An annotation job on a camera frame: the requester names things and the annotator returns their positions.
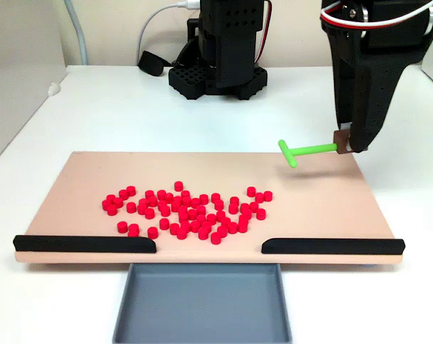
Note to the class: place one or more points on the green T pusher brown block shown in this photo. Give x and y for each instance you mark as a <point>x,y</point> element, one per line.
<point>309,149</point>

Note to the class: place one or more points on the red cylindrical granule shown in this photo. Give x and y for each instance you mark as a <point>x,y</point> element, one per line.
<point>195,225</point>
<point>124,194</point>
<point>253,206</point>
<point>181,233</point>
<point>233,208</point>
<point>183,209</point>
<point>176,206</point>
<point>133,234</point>
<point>112,210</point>
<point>243,218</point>
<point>143,202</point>
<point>242,226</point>
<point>221,215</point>
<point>192,214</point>
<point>261,214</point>
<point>244,208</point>
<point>232,227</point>
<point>106,204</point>
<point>149,194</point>
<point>222,231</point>
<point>133,228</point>
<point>201,209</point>
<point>177,199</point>
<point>174,228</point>
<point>219,205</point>
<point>162,205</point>
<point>267,195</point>
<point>183,216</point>
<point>215,238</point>
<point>118,202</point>
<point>122,226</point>
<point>234,200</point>
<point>161,194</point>
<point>259,197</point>
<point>225,222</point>
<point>131,207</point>
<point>130,190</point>
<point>152,233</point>
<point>110,198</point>
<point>186,200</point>
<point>246,214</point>
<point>201,218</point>
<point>251,191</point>
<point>142,209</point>
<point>185,194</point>
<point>152,200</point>
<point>178,185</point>
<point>204,199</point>
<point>215,197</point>
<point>211,218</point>
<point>168,197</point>
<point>195,202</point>
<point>203,233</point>
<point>185,225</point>
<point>149,213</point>
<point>164,223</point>
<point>206,225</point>
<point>165,210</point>

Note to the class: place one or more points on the peach flat work board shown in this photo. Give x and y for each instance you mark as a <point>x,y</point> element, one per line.
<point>309,222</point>

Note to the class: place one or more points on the black clamp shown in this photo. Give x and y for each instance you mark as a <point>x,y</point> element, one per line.
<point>150,63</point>

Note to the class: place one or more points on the grey shallow tray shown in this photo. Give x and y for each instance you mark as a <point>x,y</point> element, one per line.
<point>202,304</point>

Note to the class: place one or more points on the small white knob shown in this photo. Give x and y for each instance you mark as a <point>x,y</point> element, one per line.
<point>54,89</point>

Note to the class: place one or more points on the black edge rail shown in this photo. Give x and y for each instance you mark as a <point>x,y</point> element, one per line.
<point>331,246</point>
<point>84,244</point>

